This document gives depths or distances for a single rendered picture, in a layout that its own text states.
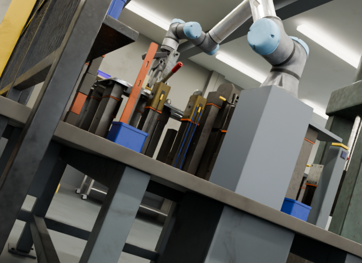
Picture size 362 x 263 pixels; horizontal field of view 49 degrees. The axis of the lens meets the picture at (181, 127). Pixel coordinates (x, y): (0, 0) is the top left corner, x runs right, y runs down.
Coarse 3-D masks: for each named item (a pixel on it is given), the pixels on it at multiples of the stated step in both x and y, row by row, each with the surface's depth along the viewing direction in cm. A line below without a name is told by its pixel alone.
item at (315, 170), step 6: (312, 168) 221; (318, 168) 217; (312, 174) 219; (318, 174) 216; (306, 180) 221; (312, 180) 217; (318, 180) 214; (306, 186) 220; (312, 186) 216; (306, 192) 218; (312, 192) 215; (306, 198) 217; (312, 198) 213; (306, 204) 215
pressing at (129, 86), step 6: (108, 78) 173; (114, 78) 170; (102, 84) 190; (108, 84) 189; (120, 84) 179; (126, 84) 172; (126, 90) 187; (144, 96) 185; (168, 108) 191; (174, 108) 183; (174, 114) 200; (180, 114) 194; (180, 120) 207; (306, 174) 225
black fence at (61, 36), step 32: (64, 0) 87; (96, 0) 49; (32, 32) 143; (64, 32) 62; (96, 32) 49; (32, 64) 89; (64, 64) 47; (64, 96) 47; (0, 128) 101; (32, 128) 46; (32, 160) 46; (0, 192) 44; (0, 224) 44
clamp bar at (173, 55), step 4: (172, 52) 174; (176, 52) 175; (172, 56) 175; (176, 56) 175; (168, 60) 175; (172, 60) 175; (176, 60) 176; (168, 64) 175; (172, 64) 175; (164, 68) 174; (168, 68) 175; (164, 72) 174; (168, 72) 175; (160, 76) 175; (164, 76) 175; (160, 80) 174
